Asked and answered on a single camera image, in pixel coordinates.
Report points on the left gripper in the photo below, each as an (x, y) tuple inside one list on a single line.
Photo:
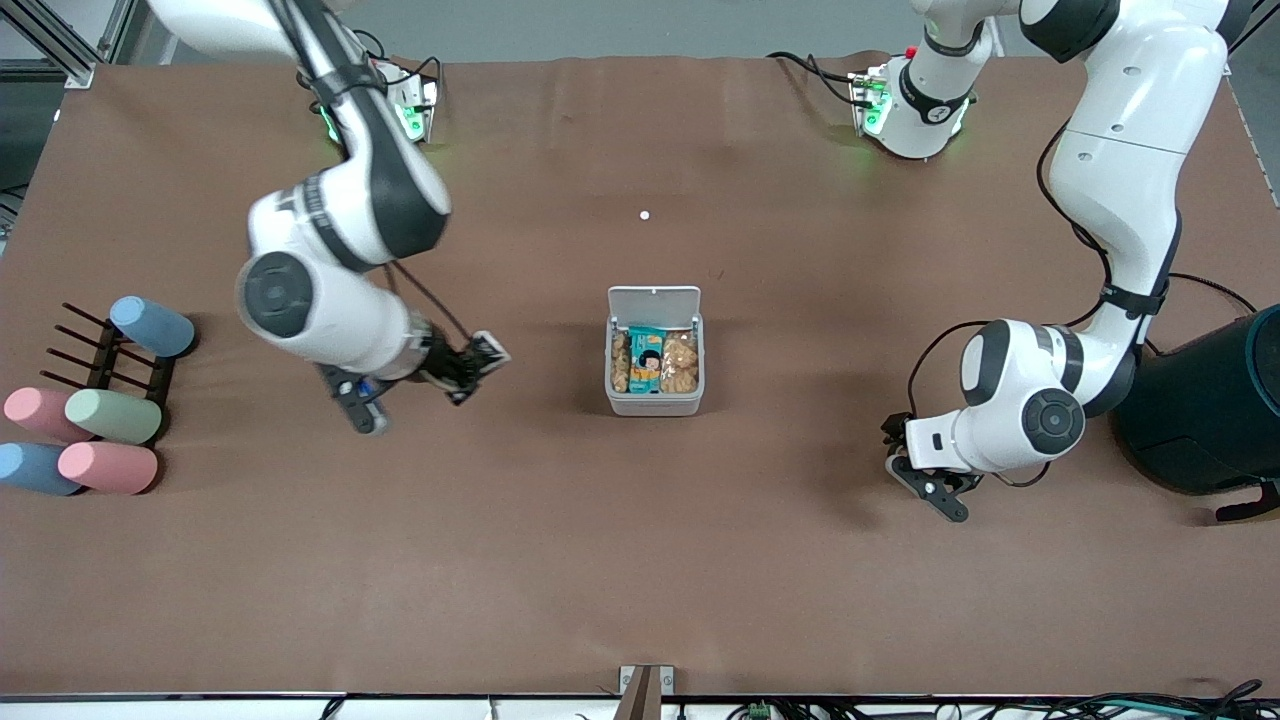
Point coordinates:
[(894, 426)]

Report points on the small white lidded bin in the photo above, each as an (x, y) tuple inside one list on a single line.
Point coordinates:
[(655, 405)]

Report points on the green terminal connector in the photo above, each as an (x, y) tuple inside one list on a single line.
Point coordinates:
[(760, 711)]

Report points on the black right camera mount bracket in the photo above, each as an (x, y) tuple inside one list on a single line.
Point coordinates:
[(452, 372)]

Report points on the pale green plastic cup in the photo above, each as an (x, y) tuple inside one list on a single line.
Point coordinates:
[(115, 416)]

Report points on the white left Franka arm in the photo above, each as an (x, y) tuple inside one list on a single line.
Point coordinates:
[(1120, 150)]

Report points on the light blue plastic cup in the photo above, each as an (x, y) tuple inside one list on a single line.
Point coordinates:
[(150, 325), (35, 468)]

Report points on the brown table cover sheet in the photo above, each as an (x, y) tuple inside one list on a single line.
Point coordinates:
[(500, 550)]

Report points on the clear bag of cookies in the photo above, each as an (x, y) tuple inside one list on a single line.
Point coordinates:
[(681, 362), (620, 362)]

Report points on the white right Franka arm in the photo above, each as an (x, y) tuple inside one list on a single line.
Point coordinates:
[(330, 320)]

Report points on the teal snack packet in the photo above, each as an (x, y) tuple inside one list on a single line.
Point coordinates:
[(646, 360)]

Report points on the metal table edge bracket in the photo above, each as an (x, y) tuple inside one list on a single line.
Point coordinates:
[(645, 690)]

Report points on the white table edge rail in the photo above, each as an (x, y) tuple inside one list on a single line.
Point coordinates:
[(200, 710)]

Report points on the pink plastic cup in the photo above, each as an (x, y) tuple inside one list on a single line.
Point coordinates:
[(35, 412), (108, 468)]

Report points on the dark teal electric kettle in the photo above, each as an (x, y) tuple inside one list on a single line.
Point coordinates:
[(1200, 410)]

